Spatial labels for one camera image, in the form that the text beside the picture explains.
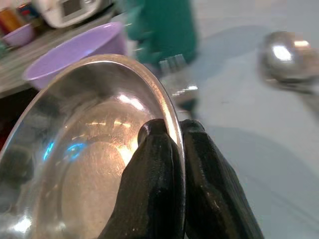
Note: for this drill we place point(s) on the stainless steel fork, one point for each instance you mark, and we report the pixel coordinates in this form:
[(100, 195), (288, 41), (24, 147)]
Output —
[(178, 77)]

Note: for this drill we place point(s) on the white rice cooker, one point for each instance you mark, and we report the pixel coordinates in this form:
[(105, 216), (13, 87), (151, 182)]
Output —
[(74, 11)]

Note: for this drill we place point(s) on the green plastic pitcher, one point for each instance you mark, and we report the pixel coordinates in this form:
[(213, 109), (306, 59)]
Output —
[(163, 30)]

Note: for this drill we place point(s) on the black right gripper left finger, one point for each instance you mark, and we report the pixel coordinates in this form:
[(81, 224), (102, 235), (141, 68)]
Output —
[(152, 186)]

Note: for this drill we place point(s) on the orange jar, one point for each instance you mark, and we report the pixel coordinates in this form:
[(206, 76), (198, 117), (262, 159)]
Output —
[(8, 20)]

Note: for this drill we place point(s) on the small purple plastic bowl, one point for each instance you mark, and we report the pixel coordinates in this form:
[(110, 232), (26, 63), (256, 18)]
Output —
[(18, 36)]

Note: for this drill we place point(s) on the stainless steel bowl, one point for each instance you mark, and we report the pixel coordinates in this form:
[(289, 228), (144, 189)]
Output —
[(82, 154)]

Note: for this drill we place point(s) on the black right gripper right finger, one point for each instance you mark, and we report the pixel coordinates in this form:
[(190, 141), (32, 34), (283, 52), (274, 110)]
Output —
[(211, 184)]

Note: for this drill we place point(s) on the stainless steel spoon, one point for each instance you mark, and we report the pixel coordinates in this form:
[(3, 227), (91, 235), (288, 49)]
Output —
[(286, 59)]

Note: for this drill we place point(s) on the large purple plastic bowl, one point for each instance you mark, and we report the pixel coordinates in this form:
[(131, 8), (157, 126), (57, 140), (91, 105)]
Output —
[(74, 57)]

